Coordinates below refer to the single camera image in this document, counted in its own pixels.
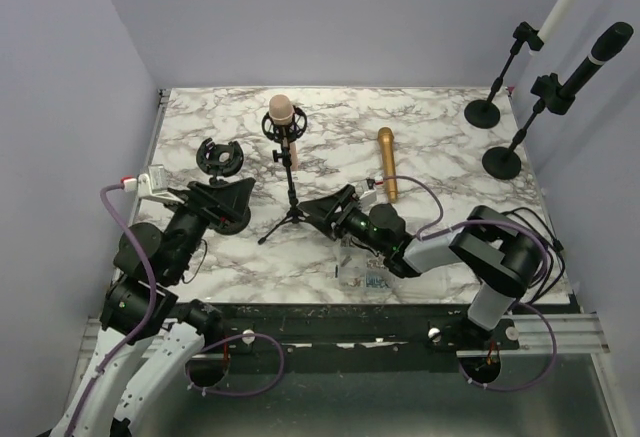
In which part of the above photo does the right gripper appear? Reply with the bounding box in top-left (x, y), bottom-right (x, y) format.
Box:
top-left (299, 183), bottom-right (388, 255)

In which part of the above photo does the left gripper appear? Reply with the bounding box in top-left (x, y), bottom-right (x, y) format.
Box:
top-left (161, 176), bottom-right (255, 283)

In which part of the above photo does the black tripod mic stand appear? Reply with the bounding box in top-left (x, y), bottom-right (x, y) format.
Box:
top-left (258, 105), bottom-right (308, 245)

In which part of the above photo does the pink microphone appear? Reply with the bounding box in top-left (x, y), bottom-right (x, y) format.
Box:
top-left (269, 94), bottom-right (299, 171)

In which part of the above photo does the gold microphone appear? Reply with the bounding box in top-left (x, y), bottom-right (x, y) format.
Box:
top-left (377, 127), bottom-right (399, 203)

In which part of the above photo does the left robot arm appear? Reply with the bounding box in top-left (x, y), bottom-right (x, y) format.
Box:
top-left (49, 173), bottom-right (256, 436)

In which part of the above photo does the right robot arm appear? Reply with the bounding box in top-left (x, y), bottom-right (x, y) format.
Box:
top-left (299, 185), bottom-right (548, 349)

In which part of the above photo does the near round base mic stand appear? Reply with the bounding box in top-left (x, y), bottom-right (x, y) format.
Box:
top-left (482, 73), bottom-right (583, 181)

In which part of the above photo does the round base mic stand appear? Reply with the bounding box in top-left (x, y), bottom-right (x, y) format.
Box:
top-left (482, 73), bottom-right (583, 181)
top-left (464, 21), bottom-right (544, 129)

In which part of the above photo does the far round base mic stand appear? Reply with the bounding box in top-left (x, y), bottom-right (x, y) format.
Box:
top-left (464, 21), bottom-right (544, 129)

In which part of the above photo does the black microphone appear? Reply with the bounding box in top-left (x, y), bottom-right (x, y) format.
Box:
top-left (558, 22), bottom-right (634, 100)

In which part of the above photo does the clear plastic screw box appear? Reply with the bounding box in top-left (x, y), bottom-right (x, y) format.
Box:
top-left (332, 236), bottom-right (449, 301)

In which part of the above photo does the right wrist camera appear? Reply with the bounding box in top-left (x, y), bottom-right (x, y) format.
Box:
top-left (359, 177), bottom-right (385, 192)

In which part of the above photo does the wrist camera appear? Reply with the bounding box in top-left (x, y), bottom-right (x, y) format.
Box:
top-left (359, 177), bottom-right (385, 192)
top-left (121, 165), bottom-right (176, 204)

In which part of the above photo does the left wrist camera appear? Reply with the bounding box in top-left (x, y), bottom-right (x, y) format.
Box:
top-left (121, 165), bottom-right (176, 204)

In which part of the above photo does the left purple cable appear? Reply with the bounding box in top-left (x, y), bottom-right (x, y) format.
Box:
top-left (64, 184), bottom-right (161, 437)

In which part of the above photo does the black cable bundle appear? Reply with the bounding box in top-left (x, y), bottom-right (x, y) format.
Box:
top-left (502, 206), bottom-right (569, 308)

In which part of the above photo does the aluminium mounting rail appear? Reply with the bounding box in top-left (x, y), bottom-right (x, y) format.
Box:
top-left (82, 312), bottom-right (612, 358)

